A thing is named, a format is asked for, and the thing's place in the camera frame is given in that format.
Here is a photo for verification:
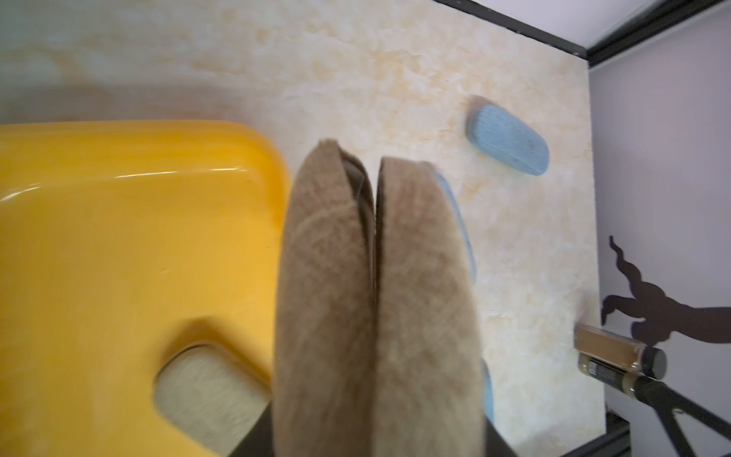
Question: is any tan glasses case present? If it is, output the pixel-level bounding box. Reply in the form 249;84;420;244
272;139;485;456

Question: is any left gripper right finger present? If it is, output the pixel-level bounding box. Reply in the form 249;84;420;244
485;419;516;457

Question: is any dark spice jar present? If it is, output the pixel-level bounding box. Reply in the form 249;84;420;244
578;353;664;403

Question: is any beige glasses case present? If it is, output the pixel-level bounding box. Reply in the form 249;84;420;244
153;344;271;456

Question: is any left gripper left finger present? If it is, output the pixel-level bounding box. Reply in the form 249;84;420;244
230;405;274;457

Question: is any brown spice jar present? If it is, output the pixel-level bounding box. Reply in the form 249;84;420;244
574;325;668;380

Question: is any yellow plastic storage tray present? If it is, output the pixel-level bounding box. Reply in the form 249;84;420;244
1;121;289;456

